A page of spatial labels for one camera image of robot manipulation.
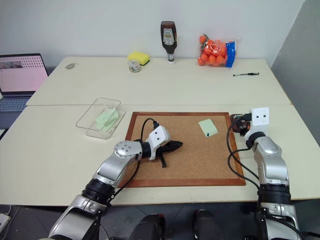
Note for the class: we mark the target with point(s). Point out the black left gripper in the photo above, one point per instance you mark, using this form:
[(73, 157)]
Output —
[(163, 149)]

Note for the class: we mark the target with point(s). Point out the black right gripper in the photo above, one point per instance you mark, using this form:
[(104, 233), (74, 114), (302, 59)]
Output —
[(245, 125)]

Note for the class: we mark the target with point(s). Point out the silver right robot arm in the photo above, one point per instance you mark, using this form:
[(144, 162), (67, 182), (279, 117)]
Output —
[(271, 165)]

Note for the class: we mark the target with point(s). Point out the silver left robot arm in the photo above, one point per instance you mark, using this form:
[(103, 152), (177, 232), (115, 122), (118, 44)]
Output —
[(113, 167)]

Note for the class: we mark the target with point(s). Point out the small brown tray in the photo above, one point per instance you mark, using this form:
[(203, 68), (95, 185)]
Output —
[(231, 122)]

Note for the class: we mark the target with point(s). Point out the green sticky note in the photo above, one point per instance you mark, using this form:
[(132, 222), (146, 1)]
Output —
[(207, 126)]

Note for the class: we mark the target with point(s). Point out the clear plastic box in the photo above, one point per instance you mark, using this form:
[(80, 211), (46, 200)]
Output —
[(86, 120)]

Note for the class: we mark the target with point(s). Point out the wood-framed cork board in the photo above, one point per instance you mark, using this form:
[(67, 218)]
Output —
[(190, 155)]

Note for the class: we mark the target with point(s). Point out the black pen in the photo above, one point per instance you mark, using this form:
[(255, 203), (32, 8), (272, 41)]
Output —
[(246, 74)]

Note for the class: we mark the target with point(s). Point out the stack of green notes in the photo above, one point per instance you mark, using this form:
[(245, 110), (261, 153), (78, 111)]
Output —
[(106, 119)]

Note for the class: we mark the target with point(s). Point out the bag of orange balls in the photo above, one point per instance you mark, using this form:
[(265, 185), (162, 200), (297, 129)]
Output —
[(212, 52)]

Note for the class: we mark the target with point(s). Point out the dark rounded shape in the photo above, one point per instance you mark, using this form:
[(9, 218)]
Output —
[(207, 225)]

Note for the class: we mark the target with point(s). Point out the small clear pushpin jar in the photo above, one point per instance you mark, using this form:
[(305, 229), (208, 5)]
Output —
[(133, 67)]

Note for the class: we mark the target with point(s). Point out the yellow sponge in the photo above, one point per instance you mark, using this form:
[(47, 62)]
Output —
[(138, 57)]

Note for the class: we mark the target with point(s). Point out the brown sauce bottle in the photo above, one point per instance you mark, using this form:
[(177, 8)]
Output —
[(169, 40)]

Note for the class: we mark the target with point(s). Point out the grey laptop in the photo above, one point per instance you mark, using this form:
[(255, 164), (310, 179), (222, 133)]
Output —
[(17, 77)]

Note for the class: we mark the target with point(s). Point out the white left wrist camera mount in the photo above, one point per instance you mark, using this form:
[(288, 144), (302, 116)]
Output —
[(158, 137)]

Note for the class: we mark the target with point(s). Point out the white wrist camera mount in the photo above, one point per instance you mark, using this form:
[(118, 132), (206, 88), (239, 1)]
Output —
[(158, 137), (260, 120)]

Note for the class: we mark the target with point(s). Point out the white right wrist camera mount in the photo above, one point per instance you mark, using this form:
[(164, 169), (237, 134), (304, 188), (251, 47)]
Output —
[(260, 120)]

